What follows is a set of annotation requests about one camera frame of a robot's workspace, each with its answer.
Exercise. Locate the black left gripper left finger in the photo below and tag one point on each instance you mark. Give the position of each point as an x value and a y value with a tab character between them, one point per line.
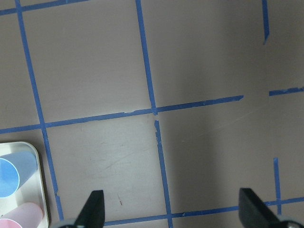
92	214

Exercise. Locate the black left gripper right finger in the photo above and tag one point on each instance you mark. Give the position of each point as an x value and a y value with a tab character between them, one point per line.
253	213

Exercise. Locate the pink cup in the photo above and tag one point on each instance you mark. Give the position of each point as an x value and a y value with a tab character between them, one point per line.
27	215

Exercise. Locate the beige cup tray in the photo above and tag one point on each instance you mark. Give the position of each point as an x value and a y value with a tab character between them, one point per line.
32	190

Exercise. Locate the light blue cup near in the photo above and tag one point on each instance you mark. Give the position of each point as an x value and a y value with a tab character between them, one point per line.
15	170

